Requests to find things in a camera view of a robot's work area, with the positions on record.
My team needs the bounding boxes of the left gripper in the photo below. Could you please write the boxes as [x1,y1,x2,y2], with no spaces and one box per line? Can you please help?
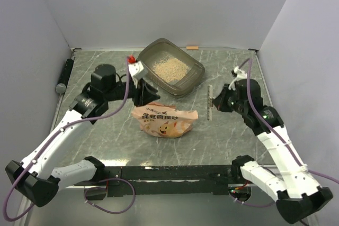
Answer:
[105,76,160,107]

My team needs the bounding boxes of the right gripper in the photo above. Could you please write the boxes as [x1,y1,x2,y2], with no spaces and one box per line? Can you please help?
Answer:
[212,83,247,115]

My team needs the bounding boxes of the pink cat litter bag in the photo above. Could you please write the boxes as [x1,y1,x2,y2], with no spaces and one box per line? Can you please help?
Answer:
[131,102,199,138]

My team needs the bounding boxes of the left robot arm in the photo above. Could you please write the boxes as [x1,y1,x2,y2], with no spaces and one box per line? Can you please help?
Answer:
[5,61,160,207]

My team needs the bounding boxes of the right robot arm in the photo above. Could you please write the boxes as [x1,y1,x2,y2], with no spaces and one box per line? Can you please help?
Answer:
[208,79,333,224]

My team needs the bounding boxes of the clean litter granules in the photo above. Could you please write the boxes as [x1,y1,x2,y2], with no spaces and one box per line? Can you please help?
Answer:
[151,57,190,83]

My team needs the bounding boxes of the grey plastic litter box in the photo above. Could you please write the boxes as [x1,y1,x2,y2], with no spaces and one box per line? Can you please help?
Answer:
[138,38,205,98]

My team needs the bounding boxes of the small orange block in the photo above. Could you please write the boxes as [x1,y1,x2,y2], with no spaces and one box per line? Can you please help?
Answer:
[186,46,199,50]

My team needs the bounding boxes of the black cylinder with grey cap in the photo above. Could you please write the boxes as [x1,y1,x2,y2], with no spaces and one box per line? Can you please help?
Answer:
[55,58,74,94]

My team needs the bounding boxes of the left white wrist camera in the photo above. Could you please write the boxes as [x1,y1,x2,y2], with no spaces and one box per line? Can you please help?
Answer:
[127,55,148,87]

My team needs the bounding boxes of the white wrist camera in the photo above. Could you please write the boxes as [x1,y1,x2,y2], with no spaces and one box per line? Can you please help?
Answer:
[127,55,148,87]
[228,66,247,90]

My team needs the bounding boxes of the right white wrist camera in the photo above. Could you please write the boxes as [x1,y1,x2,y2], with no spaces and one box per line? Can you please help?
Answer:
[228,66,247,90]

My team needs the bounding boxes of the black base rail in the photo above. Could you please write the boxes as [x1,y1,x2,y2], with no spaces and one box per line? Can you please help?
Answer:
[78,165,246,197]

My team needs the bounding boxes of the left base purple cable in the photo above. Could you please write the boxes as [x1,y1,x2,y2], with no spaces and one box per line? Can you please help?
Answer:
[83,178,137,214]

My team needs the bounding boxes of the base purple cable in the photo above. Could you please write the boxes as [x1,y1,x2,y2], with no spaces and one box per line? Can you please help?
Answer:
[83,178,137,214]
[229,180,276,208]

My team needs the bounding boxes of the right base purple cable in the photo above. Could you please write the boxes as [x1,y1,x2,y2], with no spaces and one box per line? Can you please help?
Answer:
[229,180,276,208]

